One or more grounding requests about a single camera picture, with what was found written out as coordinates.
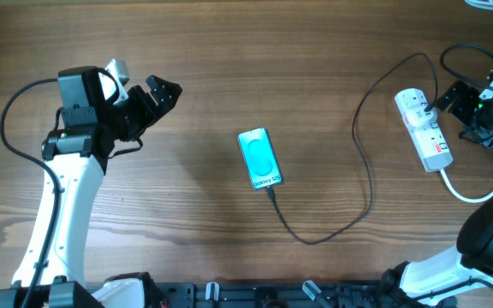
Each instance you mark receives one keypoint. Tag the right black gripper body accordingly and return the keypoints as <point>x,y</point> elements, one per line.
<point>468,109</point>

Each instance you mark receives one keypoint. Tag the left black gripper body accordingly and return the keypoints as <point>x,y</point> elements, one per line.
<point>133,115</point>

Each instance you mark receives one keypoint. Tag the blue Galaxy smartphone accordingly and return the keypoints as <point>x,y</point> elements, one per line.
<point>260,159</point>

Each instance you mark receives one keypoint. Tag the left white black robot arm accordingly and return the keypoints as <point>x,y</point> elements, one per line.
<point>96,112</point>

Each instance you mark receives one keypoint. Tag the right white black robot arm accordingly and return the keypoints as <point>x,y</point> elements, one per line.
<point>468,264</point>

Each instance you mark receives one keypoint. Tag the white charger plug adapter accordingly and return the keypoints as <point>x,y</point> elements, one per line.
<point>418,117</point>

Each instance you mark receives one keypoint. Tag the white power strip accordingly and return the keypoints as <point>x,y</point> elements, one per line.
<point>429,140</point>

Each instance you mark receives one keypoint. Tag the black mounting rail base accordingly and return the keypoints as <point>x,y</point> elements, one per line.
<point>268,295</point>

